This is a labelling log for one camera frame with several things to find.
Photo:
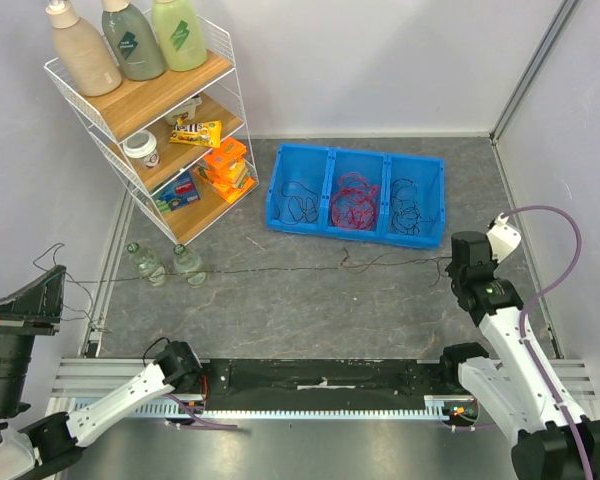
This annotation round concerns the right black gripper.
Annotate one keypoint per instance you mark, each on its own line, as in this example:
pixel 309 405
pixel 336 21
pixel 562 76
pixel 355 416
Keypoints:
pixel 460 270

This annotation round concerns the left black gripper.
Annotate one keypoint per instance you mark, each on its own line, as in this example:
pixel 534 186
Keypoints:
pixel 28 311

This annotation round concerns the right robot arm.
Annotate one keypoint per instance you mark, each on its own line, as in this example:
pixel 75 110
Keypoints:
pixel 550 435

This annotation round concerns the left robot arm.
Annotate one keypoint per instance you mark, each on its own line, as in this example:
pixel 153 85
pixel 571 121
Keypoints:
pixel 55 442

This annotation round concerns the blue three-compartment bin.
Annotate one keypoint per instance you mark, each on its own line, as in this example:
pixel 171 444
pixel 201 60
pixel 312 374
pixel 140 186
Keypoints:
pixel 357 195

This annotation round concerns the left glass bottle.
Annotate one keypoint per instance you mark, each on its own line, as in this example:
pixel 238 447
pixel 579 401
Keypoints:
pixel 147 264

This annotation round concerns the glass bottle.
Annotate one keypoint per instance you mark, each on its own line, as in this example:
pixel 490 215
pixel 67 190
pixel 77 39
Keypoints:
pixel 188 263
pixel 147 264

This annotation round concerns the right glass bottle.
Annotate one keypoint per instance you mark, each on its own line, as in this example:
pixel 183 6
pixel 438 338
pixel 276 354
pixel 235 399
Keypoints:
pixel 188 263

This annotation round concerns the blue snack packet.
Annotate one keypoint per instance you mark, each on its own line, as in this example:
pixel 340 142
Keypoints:
pixel 178 194

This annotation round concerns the white paper cup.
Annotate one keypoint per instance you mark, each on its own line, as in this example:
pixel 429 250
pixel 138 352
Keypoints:
pixel 141 148

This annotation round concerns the orange snack boxes stack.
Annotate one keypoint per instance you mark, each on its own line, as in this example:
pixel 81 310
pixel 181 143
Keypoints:
pixel 226 171

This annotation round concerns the yellow candy bag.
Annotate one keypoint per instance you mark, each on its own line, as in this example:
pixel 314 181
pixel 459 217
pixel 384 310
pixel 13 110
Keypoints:
pixel 206 134

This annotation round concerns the white tub container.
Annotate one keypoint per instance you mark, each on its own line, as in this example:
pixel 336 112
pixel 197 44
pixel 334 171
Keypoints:
pixel 185 111

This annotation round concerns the beige pump bottle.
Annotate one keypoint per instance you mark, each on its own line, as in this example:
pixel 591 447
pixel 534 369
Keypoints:
pixel 82 50

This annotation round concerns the dark green pump bottle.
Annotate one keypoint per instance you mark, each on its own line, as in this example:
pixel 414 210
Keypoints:
pixel 132 40

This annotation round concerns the aluminium corner profile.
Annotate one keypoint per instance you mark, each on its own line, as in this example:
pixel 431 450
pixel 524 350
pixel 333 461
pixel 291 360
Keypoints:
pixel 533 68

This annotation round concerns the light green pump bottle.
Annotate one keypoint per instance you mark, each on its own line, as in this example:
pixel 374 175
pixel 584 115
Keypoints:
pixel 179 34

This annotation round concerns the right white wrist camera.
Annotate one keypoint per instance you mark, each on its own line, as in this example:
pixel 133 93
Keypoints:
pixel 503 238

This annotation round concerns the slotted cable duct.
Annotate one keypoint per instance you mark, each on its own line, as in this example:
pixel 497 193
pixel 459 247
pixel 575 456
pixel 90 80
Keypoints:
pixel 428 408

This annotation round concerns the white wire shelf rack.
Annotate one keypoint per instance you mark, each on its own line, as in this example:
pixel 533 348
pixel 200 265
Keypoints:
pixel 134 106

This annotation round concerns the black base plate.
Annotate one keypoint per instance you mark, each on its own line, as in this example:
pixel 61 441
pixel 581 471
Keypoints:
pixel 312 385

